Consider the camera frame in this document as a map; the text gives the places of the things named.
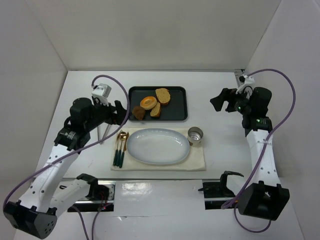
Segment metal tongs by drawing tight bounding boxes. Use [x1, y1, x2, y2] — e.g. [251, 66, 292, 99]
[97, 124, 111, 145]

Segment baguette bread slice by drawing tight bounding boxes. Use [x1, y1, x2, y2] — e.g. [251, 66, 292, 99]
[150, 102, 161, 118]

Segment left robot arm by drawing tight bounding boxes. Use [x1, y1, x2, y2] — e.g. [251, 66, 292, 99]
[3, 97, 130, 240]

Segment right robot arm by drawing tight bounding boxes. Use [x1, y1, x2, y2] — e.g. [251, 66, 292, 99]
[200, 87, 290, 221]

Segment dark brown bread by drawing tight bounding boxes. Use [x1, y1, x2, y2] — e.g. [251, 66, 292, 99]
[132, 106, 146, 121]

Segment round bread slice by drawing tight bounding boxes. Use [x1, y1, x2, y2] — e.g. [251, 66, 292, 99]
[155, 88, 171, 105]

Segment glazed bagel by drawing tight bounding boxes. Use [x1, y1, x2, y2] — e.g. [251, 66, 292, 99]
[140, 96, 158, 110]

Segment metal cup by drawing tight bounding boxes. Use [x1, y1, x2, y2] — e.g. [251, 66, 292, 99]
[187, 126, 204, 147]

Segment black baking tray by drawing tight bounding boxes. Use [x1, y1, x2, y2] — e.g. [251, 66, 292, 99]
[128, 86, 188, 122]

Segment light blue oval plate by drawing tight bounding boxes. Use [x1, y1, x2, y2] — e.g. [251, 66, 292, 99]
[126, 128, 190, 165]

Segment gold spoon green handle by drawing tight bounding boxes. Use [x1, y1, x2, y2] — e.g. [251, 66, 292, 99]
[115, 131, 127, 167]

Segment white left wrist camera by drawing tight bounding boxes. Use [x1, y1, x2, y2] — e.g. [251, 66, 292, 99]
[91, 83, 112, 106]

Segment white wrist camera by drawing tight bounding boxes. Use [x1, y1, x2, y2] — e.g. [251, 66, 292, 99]
[236, 75, 255, 94]
[91, 83, 112, 106]

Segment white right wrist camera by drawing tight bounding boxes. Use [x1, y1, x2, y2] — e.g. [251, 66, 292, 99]
[236, 75, 255, 94]

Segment gold fork green handle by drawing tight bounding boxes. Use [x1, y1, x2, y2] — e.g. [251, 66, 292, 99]
[112, 132, 120, 166]

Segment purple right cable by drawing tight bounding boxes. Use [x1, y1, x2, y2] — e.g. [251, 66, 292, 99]
[221, 69, 298, 234]

